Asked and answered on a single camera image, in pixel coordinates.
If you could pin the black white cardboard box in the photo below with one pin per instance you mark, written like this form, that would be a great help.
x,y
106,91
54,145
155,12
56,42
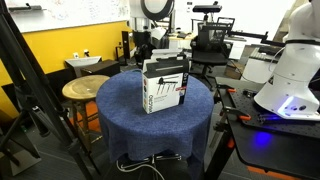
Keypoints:
x,y
163,96

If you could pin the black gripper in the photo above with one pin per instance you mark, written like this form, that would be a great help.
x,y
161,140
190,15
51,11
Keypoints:
x,y
145,41

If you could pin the round blue-covered table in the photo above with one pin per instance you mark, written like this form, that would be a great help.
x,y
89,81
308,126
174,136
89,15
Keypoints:
x,y
133,116

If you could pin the white whiteboard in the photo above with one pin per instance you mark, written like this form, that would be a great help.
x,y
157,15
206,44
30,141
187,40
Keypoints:
x,y
66,13

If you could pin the black camera tripod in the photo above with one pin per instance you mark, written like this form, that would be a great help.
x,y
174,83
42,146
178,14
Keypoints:
x,y
46,93

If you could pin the white wall outlet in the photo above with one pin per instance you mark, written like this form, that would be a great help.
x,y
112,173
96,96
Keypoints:
x,y
76,55

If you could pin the round wooden stool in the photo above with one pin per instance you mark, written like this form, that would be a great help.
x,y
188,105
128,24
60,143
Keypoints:
x,y
85,87

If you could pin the small black controller box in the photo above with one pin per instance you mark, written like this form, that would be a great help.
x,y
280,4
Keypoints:
x,y
250,93

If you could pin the white open bin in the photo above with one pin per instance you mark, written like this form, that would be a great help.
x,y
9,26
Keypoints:
x,y
83,61

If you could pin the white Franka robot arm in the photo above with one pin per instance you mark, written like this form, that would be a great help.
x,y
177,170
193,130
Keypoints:
x,y
293,76

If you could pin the black office chair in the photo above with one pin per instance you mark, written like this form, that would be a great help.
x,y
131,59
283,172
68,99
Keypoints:
x,y
210,56

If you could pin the black perforated work table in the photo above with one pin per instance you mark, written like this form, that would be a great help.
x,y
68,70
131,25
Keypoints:
x,y
273,153

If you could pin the black tall speaker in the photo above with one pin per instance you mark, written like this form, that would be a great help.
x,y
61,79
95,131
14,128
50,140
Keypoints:
x,y
125,45

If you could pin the dark low cabinet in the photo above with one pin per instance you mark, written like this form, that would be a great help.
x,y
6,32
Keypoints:
x,y
101,68

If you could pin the black stereo camera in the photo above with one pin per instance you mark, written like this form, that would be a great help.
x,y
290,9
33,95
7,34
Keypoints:
x,y
206,8

